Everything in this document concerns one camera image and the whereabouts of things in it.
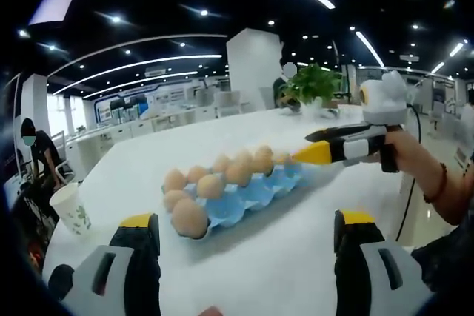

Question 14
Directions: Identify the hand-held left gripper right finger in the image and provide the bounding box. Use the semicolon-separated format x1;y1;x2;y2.
333;209;434;316

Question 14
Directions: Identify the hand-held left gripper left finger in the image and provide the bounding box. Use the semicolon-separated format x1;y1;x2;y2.
72;212;163;316

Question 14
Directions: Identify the cluster of brown eggs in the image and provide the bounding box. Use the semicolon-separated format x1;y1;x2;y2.
162;144;297;240

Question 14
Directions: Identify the blue egg tray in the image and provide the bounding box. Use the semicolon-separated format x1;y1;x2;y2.
162;162;303;241

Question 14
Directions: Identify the person's right hand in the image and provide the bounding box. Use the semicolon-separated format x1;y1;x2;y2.
384;129;448;201

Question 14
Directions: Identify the glass partition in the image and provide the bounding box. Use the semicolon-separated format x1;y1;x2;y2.
355;66;467;135

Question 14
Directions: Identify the green potted plant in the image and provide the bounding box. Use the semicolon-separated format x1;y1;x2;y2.
287;63;344;113

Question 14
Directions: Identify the dark rounded object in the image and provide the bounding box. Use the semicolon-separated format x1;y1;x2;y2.
47;263;75;301

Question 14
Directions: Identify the person's dark patterned shirt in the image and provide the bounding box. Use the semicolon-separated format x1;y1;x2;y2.
409;215;474;295

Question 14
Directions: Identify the white paper cup green print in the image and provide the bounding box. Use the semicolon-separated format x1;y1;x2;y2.
49;181;93;236

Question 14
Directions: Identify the white table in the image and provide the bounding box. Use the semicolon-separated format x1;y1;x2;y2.
40;104;412;316

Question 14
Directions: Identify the white square pillar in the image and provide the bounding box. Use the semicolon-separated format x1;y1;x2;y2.
21;73;49;128
226;27;284;112

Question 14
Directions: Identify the white mesh office chair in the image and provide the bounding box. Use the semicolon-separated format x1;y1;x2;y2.
214;90;242;118

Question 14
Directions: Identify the white cabinet row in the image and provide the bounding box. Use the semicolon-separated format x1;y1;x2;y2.
62;104;229;154

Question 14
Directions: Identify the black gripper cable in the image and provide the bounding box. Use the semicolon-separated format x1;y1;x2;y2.
394;101;423;243

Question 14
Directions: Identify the brown bead bracelet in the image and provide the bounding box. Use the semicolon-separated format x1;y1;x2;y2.
423;162;448;204

